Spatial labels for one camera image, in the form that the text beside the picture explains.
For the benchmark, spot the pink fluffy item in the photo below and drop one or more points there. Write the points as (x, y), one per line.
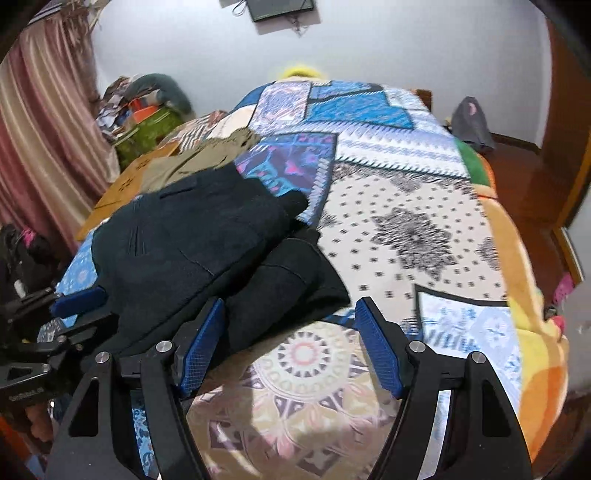
(562, 287)

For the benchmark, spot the grey neck pillow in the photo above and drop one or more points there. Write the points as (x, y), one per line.
(171, 90)

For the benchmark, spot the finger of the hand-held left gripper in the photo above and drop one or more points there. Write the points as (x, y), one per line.
(78, 301)

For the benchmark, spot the blue patchwork blanket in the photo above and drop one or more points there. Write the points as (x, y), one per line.
(392, 230)

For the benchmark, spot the striped pink curtain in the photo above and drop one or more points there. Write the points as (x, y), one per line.
(46, 129)

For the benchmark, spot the small black monitor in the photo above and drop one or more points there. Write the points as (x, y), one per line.
(281, 8)

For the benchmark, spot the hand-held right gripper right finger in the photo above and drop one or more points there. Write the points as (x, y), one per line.
(383, 350)

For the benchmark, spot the grey plastic bag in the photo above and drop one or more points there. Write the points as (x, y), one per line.
(471, 122)

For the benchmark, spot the pile of dark clothes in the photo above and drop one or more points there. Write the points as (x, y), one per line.
(23, 258)

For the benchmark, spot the brown wooden door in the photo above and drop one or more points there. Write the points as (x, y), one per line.
(570, 129)

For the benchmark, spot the khaki pants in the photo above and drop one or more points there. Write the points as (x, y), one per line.
(194, 159)

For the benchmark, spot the black pants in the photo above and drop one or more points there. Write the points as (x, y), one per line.
(198, 249)

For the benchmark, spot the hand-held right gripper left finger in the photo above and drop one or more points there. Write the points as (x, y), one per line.
(198, 355)

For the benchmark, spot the striped orange blanket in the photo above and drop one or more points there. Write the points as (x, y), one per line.
(196, 129)

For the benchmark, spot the green storage box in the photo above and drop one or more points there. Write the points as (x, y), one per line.
(147, 134)

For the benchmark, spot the yellow foam tube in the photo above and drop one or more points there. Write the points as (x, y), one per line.
(300, 73)

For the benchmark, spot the orange fleece blanket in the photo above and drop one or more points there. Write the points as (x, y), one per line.
(521, 277)

